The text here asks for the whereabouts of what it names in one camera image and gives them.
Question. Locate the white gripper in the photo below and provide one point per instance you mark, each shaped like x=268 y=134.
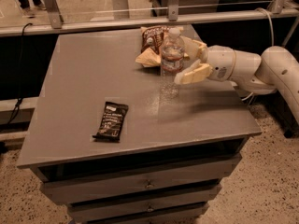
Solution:
x=220 y=62

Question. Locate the clear plastic water bottle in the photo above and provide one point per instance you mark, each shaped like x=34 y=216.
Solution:
x=172 y=51

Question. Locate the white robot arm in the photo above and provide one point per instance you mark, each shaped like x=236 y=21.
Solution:
x=274 y=70

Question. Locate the brown chip bag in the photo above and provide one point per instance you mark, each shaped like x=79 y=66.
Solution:
x=152 y=40

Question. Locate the black snack bar wrapper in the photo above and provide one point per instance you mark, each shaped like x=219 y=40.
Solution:
x=111 y=122

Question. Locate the metal guard railing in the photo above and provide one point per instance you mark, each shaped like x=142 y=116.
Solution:
x=70 y=16

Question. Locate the grey drawer cabinet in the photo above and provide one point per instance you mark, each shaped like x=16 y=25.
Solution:
x=87 y=70

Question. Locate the top grey drawer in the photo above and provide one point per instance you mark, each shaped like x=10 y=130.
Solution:
x=97 y=187

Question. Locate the grey drawer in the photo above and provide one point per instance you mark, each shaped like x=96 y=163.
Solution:
x=97 y=187
x=143 y=204
x=158 y=216

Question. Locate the middle grey drawer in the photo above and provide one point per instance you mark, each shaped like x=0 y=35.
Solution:
x=143 y=204

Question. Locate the bottom grey drawer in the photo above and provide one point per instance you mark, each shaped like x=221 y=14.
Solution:
x=158 y=216

